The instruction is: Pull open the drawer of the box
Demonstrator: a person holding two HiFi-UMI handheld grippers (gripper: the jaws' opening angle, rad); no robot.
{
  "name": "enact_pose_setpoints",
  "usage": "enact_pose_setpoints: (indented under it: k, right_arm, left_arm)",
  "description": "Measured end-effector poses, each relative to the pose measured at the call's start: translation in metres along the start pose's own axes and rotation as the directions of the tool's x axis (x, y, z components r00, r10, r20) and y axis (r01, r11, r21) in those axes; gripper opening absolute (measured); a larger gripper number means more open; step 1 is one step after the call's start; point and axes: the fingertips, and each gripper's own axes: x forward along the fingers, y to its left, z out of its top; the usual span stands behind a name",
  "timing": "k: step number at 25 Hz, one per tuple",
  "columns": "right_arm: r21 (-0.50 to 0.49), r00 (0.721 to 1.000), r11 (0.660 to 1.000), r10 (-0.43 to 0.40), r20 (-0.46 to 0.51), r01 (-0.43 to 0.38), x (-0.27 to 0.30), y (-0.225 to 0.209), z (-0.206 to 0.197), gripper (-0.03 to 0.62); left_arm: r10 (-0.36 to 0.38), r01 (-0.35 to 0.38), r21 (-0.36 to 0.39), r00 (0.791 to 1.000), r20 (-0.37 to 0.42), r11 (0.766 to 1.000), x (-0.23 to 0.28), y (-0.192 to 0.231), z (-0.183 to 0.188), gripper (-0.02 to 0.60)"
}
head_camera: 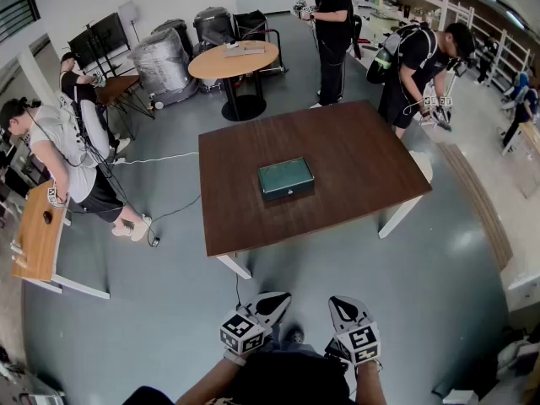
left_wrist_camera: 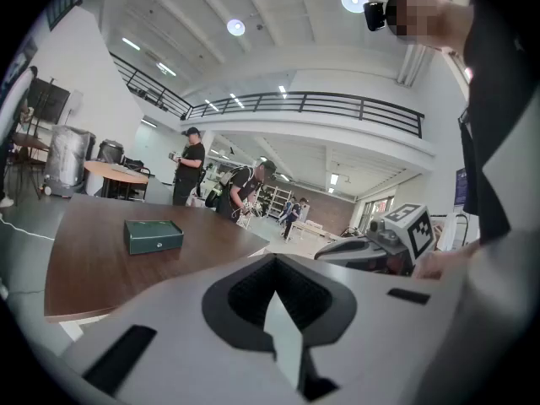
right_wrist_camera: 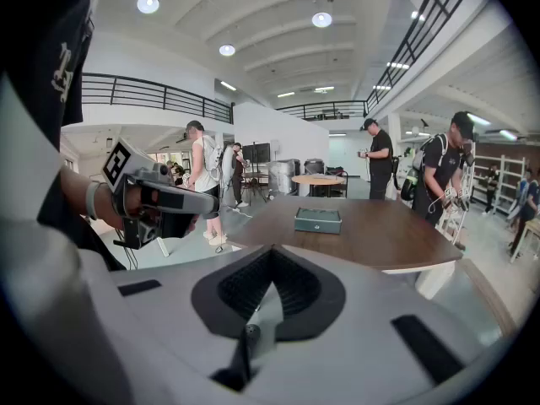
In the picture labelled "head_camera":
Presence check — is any black folding cart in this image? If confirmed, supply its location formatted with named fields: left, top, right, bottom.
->
left=232, top=9, right=288, bottom=75

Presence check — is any small dark table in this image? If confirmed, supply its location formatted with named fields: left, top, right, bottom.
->
left=94, top=75, right=155, bottom=141

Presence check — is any plastic wrapped grey machine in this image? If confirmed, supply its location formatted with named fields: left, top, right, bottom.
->
left=127, top=27, right=199, bottom=109

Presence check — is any grey flat pad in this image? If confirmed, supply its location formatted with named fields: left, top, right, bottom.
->
left=222, top=42, right=267, bottom=58

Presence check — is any person's black shirt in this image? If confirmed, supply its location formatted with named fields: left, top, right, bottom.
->
left=121, top=350, right=359, bottom=405

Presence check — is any white floor cable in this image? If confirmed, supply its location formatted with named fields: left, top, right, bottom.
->
left=113, top=151, right=200, bottom=166

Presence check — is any white sign board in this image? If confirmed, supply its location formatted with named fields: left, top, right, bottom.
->
left=117, top=0, right=140, bottom=44

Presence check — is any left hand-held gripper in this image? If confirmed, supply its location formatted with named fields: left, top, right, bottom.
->
left=219, top=292, right=292, bottom=356

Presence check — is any white shelving rack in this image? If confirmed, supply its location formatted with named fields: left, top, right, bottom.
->
left=438, top=0, right=533, bottom=89

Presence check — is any green box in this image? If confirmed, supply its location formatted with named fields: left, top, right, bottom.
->
left=256, top=156, right=316, bottom=203

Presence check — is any white table leg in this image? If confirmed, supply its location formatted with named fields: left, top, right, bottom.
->
left=217, top=253, right=253, bottom=280
left=408, top=149, right=434, bottom=184
left=378, top=196, right=423, bottom=240

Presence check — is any person's right forearm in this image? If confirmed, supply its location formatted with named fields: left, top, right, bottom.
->
left=354, top=360, right=387, bottom=405

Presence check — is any green drawer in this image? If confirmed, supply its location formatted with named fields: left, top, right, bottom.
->
left=262, top=179, right=316, bottom=202

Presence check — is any black monitor on stand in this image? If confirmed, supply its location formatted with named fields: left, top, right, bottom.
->
left=67, top=13, right=132, bottom=78

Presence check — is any light wooden desk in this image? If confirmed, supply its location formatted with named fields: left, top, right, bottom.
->
left=11, top=179, right=111, bottom=300

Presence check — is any round wooden table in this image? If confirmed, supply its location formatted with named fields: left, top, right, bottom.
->
left=187, top=40, right=282, bottom=122

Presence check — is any black phone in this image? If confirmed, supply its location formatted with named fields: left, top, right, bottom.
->
left=324, top=337, right=351, bottom=362

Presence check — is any black bin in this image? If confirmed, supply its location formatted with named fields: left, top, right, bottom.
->
left=151, top=18, right=194, bottom=58
left=193, top=6, right=235, bottom=46

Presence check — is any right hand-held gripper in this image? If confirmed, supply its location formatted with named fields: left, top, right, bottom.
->
left=328, top=296, right=381, bottom=365

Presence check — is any person's left forearm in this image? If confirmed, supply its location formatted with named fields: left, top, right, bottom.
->
left=175, top=354, right=246, bottom=405

